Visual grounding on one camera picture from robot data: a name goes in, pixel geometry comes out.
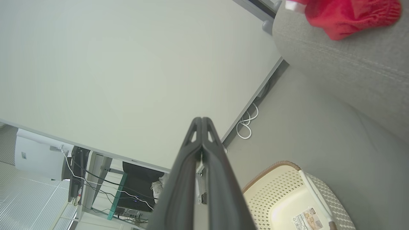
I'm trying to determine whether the green table leg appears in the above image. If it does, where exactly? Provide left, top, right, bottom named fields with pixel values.
left=107, top=172, right=128, bottom=221

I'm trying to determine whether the black hanging device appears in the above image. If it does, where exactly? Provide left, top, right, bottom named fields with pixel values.
left=62, top=146, right=91, bottom=203

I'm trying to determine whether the thin white background cable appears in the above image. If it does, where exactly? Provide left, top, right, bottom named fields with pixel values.
left=61, top=149, right=154, bottom=211

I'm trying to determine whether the red and white jacket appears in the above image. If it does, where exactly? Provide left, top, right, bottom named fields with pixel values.
left=285, top=0, right=403, bottom=41

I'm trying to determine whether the white coiled power cable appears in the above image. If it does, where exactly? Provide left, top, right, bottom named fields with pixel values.
left=236, top=102, right=259, bottom=140

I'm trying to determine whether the white shoe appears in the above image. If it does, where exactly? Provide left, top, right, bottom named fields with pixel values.
left=150, top=174, right=169, bottom=204

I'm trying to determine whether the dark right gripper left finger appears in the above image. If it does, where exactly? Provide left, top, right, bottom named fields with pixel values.
left=147, top=117, right=203, bottom=230

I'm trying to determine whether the white cabinet box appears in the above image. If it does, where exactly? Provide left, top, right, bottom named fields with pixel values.
left=14, top=128, right=74, bottom=181

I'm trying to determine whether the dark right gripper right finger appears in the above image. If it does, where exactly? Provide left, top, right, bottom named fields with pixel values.
left=202, top=117, right=257, bottom=230

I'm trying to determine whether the printed basket sticker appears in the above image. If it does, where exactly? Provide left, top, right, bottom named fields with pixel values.
left=291, top=207, right=325, bottom=230

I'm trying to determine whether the black monitor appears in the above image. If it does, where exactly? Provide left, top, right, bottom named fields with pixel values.
left=122, top=161, right=165, bottom=212

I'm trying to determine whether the cream perforated laundry basket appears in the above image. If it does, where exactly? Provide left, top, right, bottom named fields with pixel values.
left=241, top=161, right=357, bottom=230

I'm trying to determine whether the wide white partition panel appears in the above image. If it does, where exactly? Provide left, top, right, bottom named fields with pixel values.
left=0, top=0, right=284, bottom=173

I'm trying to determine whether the grey fabric sofa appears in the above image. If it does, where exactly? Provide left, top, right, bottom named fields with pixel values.
left=272, top=0, right=409, bottom=145

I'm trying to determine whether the grey metal desk frame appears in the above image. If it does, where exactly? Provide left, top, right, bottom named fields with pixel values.
left=84, top=152, right=113, bottom=212

